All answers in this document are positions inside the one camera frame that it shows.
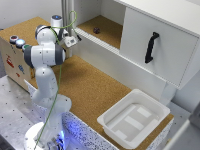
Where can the red button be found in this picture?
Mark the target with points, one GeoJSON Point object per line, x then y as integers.
{"type": "Point", "coordinates": [13, 38]}

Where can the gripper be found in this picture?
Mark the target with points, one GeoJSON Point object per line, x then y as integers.
{"type": "Point", "coordinates": [70, 41]}

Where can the wooden drawer box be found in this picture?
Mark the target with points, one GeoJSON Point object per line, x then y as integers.
{"type": "Point", "coordinates": [13, 68]}

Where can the blue button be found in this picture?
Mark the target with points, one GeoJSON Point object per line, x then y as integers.
{"type": "Point", "coordinates": [20, 42]}

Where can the white sliding door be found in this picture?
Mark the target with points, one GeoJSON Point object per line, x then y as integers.
{"type": "Point", "coordinates": [173, 53]}

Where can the green button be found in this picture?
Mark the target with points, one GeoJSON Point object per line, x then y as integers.
{"type": "Point", "coordinates": [25, 46]}

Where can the white cabinet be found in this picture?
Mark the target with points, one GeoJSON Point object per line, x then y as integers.
{"type": "Point", "coordinates": [110, 65]}

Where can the purple block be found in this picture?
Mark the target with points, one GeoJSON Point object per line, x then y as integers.
{"type": "Point", "coordinates": [96, 30]}

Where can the white plastic box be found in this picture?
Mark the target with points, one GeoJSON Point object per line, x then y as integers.
{"type": "Point", "coordinates": [133, 120]}

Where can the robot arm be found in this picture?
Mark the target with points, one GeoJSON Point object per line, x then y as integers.
{"type": "Point", "coordinates": [45, 55]}

